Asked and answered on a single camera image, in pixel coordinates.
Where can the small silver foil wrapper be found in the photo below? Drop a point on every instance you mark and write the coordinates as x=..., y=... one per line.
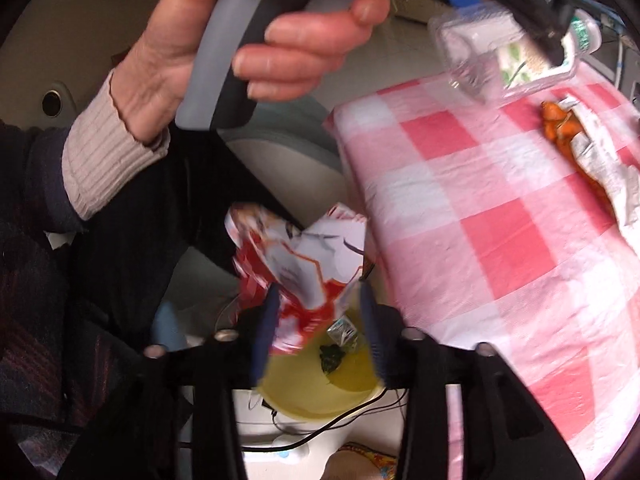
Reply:
x=342, y=332

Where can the round cushioned stool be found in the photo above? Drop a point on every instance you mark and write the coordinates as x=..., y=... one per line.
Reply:
x=290, y=155

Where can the person's left forearm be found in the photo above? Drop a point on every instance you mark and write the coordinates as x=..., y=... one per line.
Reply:
x=100, y=160

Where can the clear plastic bottle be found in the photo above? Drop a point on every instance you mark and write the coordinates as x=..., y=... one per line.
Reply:
x=465, y=45

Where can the pink checkered tablecloth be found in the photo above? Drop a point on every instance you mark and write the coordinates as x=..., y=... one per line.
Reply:
x=475, y=185

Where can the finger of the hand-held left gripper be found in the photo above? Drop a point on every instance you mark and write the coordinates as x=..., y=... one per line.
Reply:
x=550, y=45

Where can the patterned slipper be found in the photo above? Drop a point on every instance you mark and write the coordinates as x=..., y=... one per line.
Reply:
x=360, y=465

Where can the dark green scrap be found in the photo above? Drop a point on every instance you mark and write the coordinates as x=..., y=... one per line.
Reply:
x=332, y=359

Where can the yellow plastic basin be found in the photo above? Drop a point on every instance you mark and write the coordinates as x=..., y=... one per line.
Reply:
x=350, y=385

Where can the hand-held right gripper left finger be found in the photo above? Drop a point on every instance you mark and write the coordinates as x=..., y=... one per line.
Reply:
x=265, y=340

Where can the orange silver snack wrapper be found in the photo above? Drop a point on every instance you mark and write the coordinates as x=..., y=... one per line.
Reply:
x=595, y=160

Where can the red white snack wrapper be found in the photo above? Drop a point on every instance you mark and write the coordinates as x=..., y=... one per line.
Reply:
x=310, y=260

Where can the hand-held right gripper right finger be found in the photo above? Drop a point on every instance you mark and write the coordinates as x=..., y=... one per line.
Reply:
x=372, y=340

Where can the light blue container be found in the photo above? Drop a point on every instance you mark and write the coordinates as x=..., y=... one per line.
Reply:
x=170, y=330

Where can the person's left hand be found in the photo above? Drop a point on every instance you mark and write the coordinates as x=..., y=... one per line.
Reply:
x=165, y=60

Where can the person's dark clothing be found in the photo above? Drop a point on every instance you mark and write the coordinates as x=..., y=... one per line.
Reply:
x=125, y=260

